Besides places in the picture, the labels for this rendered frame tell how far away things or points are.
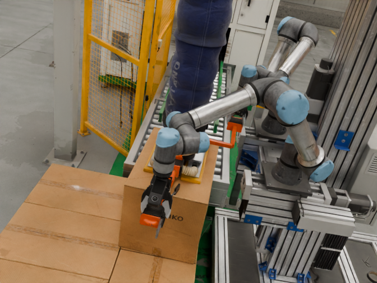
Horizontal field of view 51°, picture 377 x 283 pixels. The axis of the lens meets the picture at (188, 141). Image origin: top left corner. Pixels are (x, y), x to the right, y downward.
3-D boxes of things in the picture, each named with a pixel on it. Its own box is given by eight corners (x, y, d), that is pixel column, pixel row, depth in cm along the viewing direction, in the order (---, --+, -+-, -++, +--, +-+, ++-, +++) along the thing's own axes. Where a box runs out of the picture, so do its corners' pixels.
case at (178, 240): (146, 180, 255) (153, 126, 235) (207, 194, 253) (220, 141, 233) (117, 246, 203) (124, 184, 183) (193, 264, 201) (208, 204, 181)
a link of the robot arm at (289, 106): (317, 154, 186) (281, 73, 150) (339, 173, 175) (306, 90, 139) (297, 170, 186) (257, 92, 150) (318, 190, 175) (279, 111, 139)
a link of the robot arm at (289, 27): (264, 108, 228) (307, 18, 220) (242, 98, 235) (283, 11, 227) (270, 111, 238) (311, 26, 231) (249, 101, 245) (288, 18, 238)
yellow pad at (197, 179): (191, 146, 223) (192, 138, 220) (208, 150, 222) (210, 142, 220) (180, 180, 194) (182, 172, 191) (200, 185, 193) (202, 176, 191)
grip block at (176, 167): (162, 163, 186) (164, 153, 183) (183, 168, 185) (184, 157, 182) (158, 173, 179) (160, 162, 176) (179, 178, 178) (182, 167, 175)
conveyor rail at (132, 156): (169, 70, 469) (172, 55, 459) (174, 71, 468) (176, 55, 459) (122, 185, 269) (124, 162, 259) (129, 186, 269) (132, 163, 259)
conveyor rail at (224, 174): (224, 81, 468) (227, 65, 459) (228, 81, 468) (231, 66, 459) (216, 204, 269) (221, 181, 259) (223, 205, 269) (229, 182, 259)
